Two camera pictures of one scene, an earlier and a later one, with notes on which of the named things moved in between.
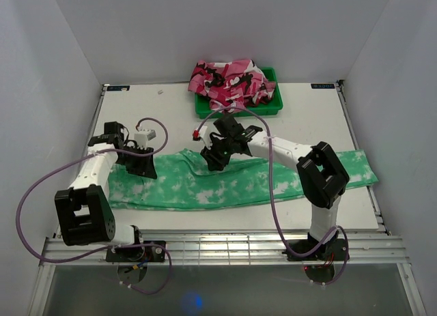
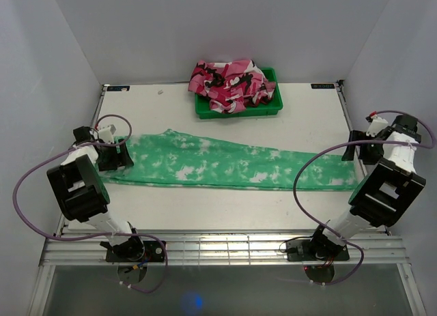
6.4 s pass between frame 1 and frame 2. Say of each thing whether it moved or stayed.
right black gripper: moved
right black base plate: stayed
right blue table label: stayed
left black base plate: stayed
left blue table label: stayed
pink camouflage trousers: stayed
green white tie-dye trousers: moved
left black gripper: moved
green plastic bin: stayed
